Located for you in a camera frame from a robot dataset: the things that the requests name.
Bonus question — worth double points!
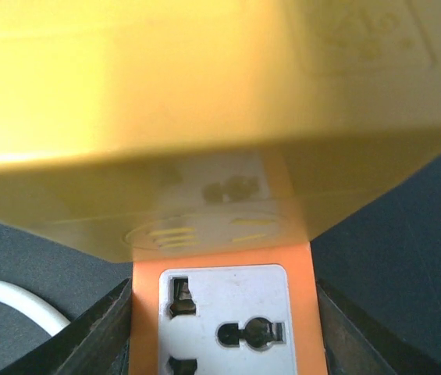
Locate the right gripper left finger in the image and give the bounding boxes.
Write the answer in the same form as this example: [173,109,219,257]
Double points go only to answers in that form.
[0,278,132,375]

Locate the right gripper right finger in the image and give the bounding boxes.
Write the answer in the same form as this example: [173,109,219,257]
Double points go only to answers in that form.
[316,278,441,375]

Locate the orange power strip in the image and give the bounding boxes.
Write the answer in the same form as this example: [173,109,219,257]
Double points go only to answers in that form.
[127,152,327,375]

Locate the yellow cube socket adapter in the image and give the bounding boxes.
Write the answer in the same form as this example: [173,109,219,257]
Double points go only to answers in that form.
[0,1,441,263]

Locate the white power strip cord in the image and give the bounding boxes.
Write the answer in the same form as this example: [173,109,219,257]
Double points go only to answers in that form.
[0,278,71,339]

